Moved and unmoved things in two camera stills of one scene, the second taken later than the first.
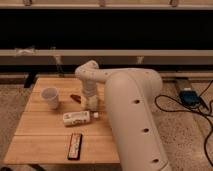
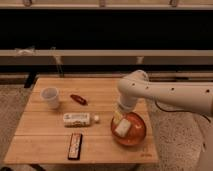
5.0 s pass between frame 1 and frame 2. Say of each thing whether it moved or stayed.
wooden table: stayed
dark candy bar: stayed
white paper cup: stayed
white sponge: moved
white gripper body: moved
